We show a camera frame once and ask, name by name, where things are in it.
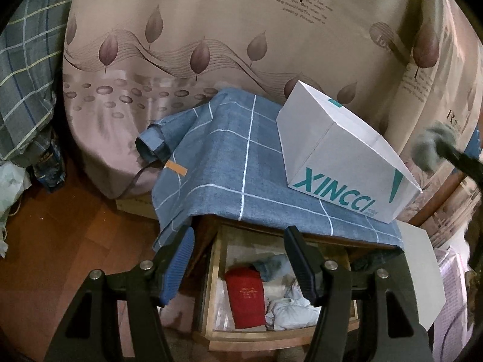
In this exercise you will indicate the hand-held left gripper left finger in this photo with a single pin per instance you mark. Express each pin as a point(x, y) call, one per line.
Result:
point(177, 267)

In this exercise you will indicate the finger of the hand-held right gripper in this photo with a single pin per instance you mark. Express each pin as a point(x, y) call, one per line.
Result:
point(464, 162)

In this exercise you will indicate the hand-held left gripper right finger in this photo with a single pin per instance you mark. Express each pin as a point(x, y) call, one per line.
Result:
point(302, 267)

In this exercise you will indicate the blue-grey underwear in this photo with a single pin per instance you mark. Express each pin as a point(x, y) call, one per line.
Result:
point(273, 266)

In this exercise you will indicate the red booklet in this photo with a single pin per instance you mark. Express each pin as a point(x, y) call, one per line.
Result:
point(245, 298)

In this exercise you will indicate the wooden drawer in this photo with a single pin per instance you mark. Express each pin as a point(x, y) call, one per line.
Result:
point(245, 341)

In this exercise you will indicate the white drawer liner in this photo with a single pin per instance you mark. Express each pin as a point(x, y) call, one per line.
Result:
point(220, 305)

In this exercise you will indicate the white crumpled cloth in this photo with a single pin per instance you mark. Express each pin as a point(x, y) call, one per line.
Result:
point(290, 313)

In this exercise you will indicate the blue checked cloth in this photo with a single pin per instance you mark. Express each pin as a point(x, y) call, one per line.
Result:
point(226, 166)

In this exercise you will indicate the white shoe box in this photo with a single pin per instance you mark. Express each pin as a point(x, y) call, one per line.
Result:
point(339, 158)

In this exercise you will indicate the white desk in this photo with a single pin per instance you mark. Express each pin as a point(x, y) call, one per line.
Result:
point(419, 271)

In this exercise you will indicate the lilac patterned cloth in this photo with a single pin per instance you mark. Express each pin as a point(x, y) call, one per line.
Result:
point(452, 301)

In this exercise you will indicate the blue packet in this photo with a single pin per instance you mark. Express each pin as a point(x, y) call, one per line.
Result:
point(47, 162)

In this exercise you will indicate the white crumpled plastic bag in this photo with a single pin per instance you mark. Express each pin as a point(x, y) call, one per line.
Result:
point(11, 184)

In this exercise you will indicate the grey plaid cloth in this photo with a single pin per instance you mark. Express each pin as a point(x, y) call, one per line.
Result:
point(26, 83)

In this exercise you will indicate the beige leaf-print bed sheet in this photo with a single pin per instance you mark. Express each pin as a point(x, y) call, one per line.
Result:
point(188, 15)

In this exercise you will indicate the wooden bed frame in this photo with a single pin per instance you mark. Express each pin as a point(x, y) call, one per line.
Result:
point(452, 196)

